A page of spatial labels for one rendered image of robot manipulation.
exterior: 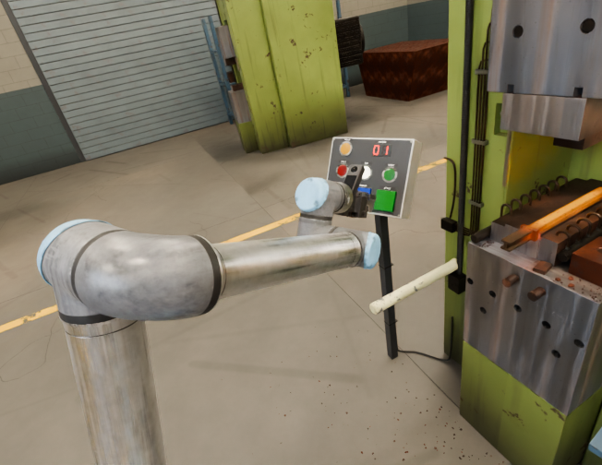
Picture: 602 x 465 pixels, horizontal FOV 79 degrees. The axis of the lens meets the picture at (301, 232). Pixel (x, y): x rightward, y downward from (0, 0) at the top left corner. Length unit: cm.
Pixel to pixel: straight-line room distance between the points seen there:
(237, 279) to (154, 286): 13
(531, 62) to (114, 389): 108
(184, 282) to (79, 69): 805
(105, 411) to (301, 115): 524
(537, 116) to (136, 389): 104
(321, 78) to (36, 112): 542
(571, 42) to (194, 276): 90
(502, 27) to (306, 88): 466
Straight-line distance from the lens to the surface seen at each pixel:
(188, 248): 50
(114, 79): 844
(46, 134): 870
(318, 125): 578
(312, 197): 94
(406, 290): 152
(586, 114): 106
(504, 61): 113
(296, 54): 558
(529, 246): 124
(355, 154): 145
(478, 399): 175
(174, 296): 49
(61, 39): 848
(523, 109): 111
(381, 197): 137
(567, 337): 125
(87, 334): 62
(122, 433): 72
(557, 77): 106
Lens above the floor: 162
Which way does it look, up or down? 29 degrees down
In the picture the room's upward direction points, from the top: 12 degrees counter-clockwise
